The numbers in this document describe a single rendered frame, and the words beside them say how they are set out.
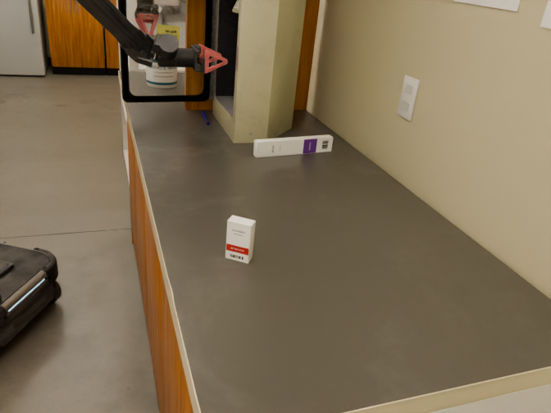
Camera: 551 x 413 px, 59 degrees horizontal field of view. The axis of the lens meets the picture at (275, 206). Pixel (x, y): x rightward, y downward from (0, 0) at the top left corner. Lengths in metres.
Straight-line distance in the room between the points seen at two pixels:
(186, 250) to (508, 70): 0.77
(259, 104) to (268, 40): 0.19
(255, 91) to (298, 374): 1.00
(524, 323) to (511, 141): 0.40
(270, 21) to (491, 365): 1.08
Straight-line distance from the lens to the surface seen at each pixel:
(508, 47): 1.20
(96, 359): 2.15
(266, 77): 1.54
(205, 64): 1.56
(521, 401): 0.94
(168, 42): 1.52
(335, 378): 0.75
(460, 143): 1.29
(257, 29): 1.51
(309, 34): 1.97
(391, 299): 0.93
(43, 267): 2.27
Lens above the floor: 1.47
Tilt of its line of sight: 26 degrees down
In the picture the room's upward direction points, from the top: 6 degrees clockwise
